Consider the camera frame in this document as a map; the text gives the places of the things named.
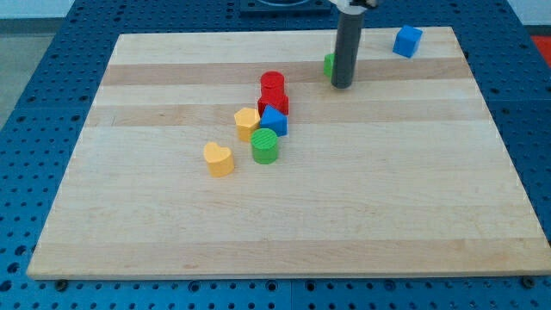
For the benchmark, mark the green cylinder block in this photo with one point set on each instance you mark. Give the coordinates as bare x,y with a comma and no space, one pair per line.
264,146

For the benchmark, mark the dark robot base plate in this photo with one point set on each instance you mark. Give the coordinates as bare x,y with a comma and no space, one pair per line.
260,7

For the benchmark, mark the blue triangle block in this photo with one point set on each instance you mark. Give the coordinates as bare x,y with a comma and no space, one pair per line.
275,120

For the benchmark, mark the wooden board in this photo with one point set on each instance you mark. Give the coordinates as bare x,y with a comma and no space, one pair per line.
404,174

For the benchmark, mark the yellow heart block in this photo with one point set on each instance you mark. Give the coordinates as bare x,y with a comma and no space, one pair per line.
219,159

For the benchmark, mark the yellow hexagon block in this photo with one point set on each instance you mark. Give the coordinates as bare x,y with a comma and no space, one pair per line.
247,121

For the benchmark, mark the red cylinder block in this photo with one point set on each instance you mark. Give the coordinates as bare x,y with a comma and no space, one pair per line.
272,84

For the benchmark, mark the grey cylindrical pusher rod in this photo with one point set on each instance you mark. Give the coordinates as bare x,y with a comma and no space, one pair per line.
349,32

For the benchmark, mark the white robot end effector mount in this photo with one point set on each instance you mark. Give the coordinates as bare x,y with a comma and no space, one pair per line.
355,6

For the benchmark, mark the blue cube block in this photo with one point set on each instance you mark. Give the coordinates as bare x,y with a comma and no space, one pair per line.
407,41

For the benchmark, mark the green star block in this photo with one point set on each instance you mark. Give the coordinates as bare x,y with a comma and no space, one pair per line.
328,64

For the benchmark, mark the red star block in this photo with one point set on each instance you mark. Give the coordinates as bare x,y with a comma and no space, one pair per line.
281,103

